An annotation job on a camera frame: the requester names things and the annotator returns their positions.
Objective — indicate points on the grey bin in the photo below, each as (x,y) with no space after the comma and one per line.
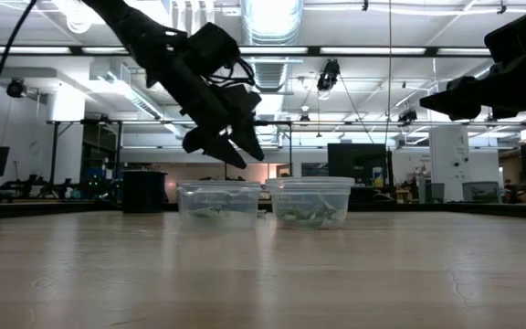
(482,192)
(434,193)

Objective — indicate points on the clear rectangular plastic container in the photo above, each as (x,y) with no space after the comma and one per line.
(219,194)

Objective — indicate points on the black ceiling-hung camera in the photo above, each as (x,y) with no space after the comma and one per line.
(407,115)
(329,73)
(15,88)

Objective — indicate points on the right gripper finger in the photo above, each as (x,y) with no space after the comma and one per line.
(450,106)
(475,91)

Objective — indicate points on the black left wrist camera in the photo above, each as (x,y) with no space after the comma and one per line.
(213,43)

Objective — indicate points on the white pillar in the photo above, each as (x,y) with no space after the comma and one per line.
(448,155)

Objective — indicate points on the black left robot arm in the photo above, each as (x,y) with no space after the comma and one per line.
(126,23)

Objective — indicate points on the clear round plastic container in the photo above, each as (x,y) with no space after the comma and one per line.
(308,192)

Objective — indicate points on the black metal rig frame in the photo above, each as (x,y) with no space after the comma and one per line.
(85,122)

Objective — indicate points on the yellow white bottle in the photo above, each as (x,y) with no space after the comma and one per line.
(378,177)

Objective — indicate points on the large black screen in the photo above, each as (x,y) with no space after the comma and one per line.
(356,162)

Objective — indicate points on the silver ventilation duct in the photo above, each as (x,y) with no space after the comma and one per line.
(272,13)

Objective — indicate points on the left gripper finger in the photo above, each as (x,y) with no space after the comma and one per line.
(249,137)
(217,146)

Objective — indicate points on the black aluminium table frame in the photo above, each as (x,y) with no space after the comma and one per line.
(450,209)

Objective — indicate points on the black mug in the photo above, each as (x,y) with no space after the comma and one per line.
(144,192)

